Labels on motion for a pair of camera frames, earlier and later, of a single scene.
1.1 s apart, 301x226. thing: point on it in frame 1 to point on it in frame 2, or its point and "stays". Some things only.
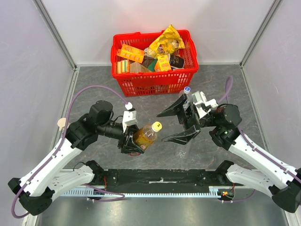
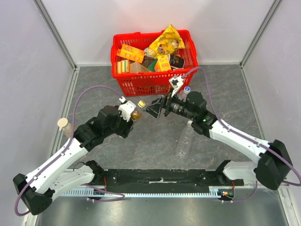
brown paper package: (137, 67) stays
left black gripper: (130, 147) to (124, 132)
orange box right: (157, 67) stays
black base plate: (162, 181) stays
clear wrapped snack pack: (149, 52) stays
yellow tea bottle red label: (147, 134) to (141, 104)
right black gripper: (188, 117) to (167, 108)
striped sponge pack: (123, 66) stays
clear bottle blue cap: (186, 91) stays
